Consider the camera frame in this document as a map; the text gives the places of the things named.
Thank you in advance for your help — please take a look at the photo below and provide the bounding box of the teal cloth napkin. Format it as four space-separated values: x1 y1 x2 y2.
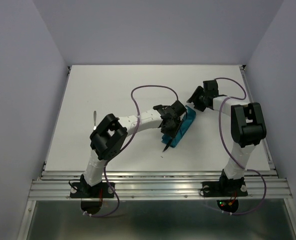
162 105 196 152

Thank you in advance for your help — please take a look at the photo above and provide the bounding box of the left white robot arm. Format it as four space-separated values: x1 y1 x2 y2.
75 100 187 198

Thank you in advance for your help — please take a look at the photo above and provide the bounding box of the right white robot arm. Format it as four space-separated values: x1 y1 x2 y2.
187 79 266 197

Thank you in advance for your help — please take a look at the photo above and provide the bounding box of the silver fork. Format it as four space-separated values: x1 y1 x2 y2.
93 110 97 130

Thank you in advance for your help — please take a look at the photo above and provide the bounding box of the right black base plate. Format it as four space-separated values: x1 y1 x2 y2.
199 181 248 198

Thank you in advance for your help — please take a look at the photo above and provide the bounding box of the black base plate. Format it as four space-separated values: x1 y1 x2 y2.
199 181 248 198
69 181 115 199

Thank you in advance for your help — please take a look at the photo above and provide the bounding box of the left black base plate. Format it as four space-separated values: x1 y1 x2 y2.
69 181 115 199

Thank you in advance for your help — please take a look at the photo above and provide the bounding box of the aluminium front rail frame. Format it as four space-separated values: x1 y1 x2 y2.
17 65 296 240

